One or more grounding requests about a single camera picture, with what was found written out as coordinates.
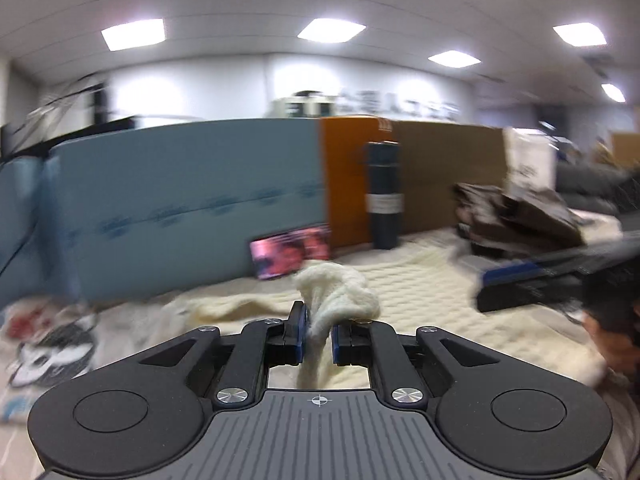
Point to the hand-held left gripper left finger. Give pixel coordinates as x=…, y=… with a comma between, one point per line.
x=300, y=332

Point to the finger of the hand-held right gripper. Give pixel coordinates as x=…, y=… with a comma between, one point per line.
x=530, y=263
x=525, y=295

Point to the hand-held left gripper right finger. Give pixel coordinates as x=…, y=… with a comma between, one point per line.
x=336, y=345

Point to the cream knitted sweater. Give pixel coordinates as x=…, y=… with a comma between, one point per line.
x=342, y=297

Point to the pile of dark brown clothes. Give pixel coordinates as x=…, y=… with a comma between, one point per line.
x=520, y=220

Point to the person's right hand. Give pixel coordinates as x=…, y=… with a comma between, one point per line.
x=602, y=345

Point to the cream quilted blanket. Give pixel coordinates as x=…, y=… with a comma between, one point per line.
x=450, y=305

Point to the tablet with pink screen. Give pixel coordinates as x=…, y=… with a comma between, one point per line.
x=287, y=255

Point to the grey sofa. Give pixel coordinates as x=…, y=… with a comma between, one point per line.
x=592, y=185

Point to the white paper bag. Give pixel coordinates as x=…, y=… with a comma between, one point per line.
x=530, y=160

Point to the brown partition panel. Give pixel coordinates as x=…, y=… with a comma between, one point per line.
x=445, y=180

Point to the cardboard box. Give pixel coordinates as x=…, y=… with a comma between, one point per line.
x=625, y=147

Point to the orange partition panel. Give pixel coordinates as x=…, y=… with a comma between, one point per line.
x=347, y=185

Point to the dark blue rolled mat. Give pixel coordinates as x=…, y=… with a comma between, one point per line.
x=384, y=195

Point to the blue partition panel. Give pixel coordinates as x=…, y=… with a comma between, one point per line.
x=175, y=210

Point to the square ceiling light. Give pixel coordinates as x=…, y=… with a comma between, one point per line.
x=613, y=92
x=133, y=33
x=580, y=35
x=331, y=29
x=454, y=58

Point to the black and white printed cloth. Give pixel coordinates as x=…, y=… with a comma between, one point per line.
x=50, y=355

